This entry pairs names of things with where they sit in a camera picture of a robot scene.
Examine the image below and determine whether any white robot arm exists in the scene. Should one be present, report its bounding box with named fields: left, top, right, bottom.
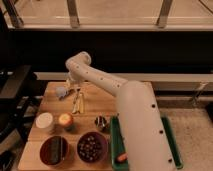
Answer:
left=65, top=52, right=176, bottom=171

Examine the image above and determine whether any crumpled blue-grey cloth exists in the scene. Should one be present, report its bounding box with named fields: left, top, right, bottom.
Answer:
left=55, top=86, right=73, bottom=99

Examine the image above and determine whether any wooden knife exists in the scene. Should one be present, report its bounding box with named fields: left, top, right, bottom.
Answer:
left=79, top=93, right=84, bottom=114

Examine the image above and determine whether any red-yellow apple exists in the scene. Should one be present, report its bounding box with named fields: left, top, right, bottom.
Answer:
left=58, top=113, right=74, bottom=129

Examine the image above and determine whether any white lidded cup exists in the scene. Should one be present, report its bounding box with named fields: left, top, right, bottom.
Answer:
left=35, top=112, right=54, bottom=132

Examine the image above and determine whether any wooden cutting board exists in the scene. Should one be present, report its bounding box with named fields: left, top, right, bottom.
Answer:
left=18, top=82, right=116, bottom=171

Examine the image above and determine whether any small metal cup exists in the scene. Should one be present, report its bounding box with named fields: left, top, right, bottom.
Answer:
left=94, top=116, right=107, bottom=131

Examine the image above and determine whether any black side furniture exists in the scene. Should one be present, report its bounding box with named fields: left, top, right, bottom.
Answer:
left=0, top=64, right=40, bottom=171

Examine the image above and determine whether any red bowl with dark block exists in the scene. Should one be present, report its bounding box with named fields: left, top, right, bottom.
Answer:
left=40, top=136, right=69, bottom=166

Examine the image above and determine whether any red bowl with nuts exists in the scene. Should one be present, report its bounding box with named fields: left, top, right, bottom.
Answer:
left=77, top=132, right=108, bottom=163

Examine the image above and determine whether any green plastic tray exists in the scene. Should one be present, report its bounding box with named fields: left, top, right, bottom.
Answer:
left=110, top=116, right=184, bottom=171

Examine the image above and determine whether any orange sausage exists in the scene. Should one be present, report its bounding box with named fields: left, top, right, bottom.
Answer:
left=116, top=153, right=127, bottom=163

